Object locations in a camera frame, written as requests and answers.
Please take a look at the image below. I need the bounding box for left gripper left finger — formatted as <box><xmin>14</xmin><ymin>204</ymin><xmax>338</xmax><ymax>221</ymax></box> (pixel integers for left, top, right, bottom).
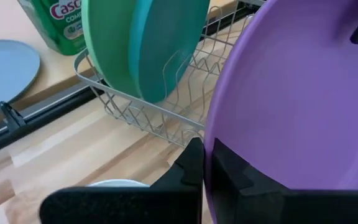
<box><xmin>39</xmin><ymin>136</ymin><xmax>205</xmax><ymax>224</ymax></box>

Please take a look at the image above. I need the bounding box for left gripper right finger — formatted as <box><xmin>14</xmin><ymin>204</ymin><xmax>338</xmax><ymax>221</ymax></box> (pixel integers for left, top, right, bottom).
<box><xmin>211</xmin><ymin>138</ymin><xmax>358</xmax><ymax>224</ymax></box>

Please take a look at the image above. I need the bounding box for purple plastic plate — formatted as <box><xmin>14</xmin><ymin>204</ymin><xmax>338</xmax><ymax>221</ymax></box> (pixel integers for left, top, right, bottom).
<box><xmin>203</xmin><ymin>0</ymin><xmax>358</xmax><ymax>224</ymax></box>

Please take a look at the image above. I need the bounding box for grey wire dish rack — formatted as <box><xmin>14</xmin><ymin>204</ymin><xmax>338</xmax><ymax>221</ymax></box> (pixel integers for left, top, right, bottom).
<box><xmin>73</xmin><ymin>0</ymin><xmax>267</xmax><ymax>149</ymax></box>

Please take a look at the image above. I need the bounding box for light green plastic plate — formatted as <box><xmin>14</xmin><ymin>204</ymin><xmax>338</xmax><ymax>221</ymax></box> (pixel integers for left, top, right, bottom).
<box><xmin>81</xmin><ymin>0</ymin><xmax>142</xmax><ymax>97</ymax></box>

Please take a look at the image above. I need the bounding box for white ceramic plate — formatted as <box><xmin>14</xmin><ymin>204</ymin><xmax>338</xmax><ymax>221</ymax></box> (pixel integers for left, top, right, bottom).
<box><xmin>87</xmin><ymin>179</ymin><xmax>151</xmax><ymax>188</ymax></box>

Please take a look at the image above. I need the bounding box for blue plate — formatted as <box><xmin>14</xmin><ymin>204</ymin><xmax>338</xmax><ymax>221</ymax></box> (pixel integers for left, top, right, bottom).
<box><xmin>0</xmin><ymin>39</ymin><xmax>42</xmax><ymax>118</ymax></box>

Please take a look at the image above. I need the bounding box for green Cascade detergent pouch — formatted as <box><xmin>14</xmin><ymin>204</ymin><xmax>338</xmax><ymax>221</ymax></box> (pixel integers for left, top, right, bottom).
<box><xmin>17</xmin><ymin>0</ymin><xmax>88</xmax><ymax>57</ymax></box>

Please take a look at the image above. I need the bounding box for black rail clamp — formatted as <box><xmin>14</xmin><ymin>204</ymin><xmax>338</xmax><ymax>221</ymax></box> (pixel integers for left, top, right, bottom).
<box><xmin>0</xmin><ymin>101</ymin><xmax>27</xmax><ymax>133</ymax></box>

